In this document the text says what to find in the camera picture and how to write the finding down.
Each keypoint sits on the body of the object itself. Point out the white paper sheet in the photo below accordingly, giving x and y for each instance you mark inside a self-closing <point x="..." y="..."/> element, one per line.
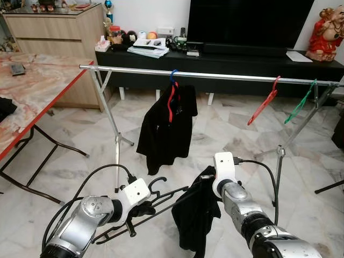
<point x="298" y="56"/>

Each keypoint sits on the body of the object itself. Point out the pink tissue box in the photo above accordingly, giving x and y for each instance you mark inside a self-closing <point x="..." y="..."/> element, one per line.
<point x="102" y="45"/>

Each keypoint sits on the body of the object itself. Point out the green plastic hanger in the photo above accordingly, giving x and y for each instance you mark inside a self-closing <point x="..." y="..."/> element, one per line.
<point x="287" y="119"/>

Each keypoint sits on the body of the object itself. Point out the blue trophy ornament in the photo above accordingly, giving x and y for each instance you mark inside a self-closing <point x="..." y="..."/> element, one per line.
<point x="109" y="8"/>

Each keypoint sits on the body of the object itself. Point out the black soundbar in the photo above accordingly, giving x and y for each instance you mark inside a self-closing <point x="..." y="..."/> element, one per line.
<point x="242" y="49"/>

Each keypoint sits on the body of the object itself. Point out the marble pattern folding table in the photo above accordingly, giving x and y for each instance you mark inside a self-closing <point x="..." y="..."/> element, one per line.
<point x="43" y="86"/>

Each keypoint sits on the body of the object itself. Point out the blue plastic hanger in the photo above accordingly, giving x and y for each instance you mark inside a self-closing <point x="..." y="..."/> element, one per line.
<point x="172" y="79"/>

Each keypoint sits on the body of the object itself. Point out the stack of white papers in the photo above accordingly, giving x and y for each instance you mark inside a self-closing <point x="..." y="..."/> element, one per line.
<point x="148" y="49"/>

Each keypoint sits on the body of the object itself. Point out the silver metal clothes rack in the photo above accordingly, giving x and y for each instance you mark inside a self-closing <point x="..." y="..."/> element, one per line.
<point x="215" y="75"/>

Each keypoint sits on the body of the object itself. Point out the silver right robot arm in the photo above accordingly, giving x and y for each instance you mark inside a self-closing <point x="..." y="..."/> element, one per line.
<point x="252" y="220"/>

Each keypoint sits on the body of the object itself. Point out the orange ball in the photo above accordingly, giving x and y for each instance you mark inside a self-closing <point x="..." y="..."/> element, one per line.
<point x="152" y="35"/>

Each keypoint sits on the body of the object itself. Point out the black shirt with red trim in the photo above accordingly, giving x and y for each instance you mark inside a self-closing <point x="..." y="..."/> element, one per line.
<point x="161" y="140"/>

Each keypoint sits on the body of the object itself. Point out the red plastic hanger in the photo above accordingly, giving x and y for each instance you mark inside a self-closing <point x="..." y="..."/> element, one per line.
<point x="266" y="102"/>

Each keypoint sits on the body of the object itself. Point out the white wall socket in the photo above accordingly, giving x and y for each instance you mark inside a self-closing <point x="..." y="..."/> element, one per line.
<point x="165" y="31"/>

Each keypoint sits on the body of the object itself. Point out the small white box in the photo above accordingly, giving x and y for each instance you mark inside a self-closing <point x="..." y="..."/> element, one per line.
<point x="192" y="52"/>

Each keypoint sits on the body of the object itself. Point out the small red tray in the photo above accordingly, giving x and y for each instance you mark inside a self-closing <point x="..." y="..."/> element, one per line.
<point x="83" y="6"/>

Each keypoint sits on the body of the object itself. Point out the black plastic hanger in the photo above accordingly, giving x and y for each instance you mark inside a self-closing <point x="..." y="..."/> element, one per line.
<point x="107" y="235"/>

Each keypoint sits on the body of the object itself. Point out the white round container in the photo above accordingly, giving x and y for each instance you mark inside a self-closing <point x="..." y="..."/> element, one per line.
<point x="142" y="35"/>

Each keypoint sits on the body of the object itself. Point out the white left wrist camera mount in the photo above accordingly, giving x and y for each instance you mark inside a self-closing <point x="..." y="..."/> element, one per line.
<point x="134" y="192"/>

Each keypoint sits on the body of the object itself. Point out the black flat television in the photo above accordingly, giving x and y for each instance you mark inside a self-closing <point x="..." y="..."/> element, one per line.
<point x="247" y="24"/>

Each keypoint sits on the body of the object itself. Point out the red lid snack jar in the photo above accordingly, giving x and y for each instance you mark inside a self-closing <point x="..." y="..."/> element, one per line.
<point x="114" y="35"/>

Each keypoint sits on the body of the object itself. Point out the light wooden drawer cabinet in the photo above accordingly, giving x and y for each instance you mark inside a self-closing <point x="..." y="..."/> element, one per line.
<point x="59" y="32"/>

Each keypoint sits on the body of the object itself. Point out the black shirt with green logo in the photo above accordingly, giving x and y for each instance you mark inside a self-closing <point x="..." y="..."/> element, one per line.
<point x="5" y="109"/>
<point x="193" y="215"/>

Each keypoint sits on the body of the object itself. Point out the black plush toy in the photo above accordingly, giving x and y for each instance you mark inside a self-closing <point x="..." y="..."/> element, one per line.
<point x="129" y="37"/>

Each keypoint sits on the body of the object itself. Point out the red laughing buddha statue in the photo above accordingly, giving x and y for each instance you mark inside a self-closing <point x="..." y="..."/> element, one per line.
<point x="327" y="35"/>

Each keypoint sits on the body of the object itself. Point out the black TV console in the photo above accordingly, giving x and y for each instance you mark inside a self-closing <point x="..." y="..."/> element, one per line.
<point x="226" y="91"/>

